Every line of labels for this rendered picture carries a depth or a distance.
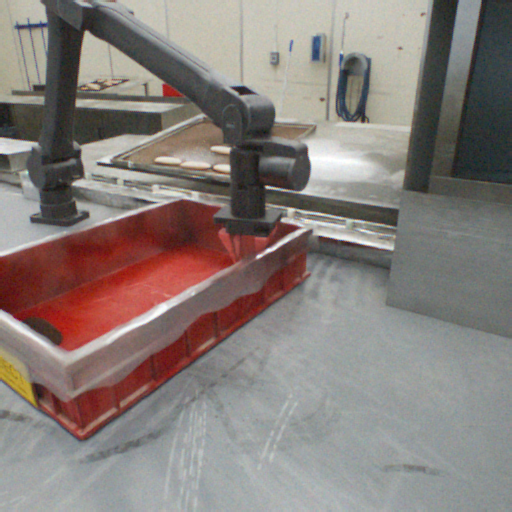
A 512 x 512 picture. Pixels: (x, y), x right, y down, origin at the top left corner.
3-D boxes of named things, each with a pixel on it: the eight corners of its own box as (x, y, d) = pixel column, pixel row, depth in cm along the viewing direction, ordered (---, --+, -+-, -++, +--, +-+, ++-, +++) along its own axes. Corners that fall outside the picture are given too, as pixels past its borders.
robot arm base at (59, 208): (28, 222, 105) (68, 227, 102) (21, 190, 102) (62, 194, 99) (53, 211, 113) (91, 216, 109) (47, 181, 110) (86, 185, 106)
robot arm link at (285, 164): (256, 100, 68) (221, 104, 62) (320, 104, 62) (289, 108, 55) (256, 175, 73) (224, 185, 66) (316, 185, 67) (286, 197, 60)
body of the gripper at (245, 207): (273, 233, 67) (273, 187, 64) (212, 227, 70) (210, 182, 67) (282, 220, 73) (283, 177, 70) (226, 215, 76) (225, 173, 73)
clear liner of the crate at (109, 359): (-61, 336, 60) (-83, 274, 56) (186, 235, 96) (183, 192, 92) (78, 454, 42) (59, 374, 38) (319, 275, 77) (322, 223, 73)
